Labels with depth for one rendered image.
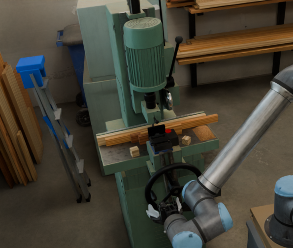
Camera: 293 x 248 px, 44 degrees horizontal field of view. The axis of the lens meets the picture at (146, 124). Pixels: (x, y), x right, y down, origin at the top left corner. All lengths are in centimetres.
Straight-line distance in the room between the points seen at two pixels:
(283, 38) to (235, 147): 286
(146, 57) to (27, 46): 266
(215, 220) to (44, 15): 320
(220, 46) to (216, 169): 263
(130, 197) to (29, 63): 108
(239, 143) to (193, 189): 23
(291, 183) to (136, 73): 83
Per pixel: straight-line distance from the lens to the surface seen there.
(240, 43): 392
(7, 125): 304
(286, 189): 165
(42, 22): 409
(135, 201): 198
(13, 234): 293
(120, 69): 194
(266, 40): 401
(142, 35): 162
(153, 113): 183
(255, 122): 132
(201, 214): 129
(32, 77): 242
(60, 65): 423
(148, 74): 169
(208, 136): 190
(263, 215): 192
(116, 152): 186
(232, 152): 132
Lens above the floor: 199
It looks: 32 degrees down
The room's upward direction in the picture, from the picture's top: 7 degrees counter-clockwise
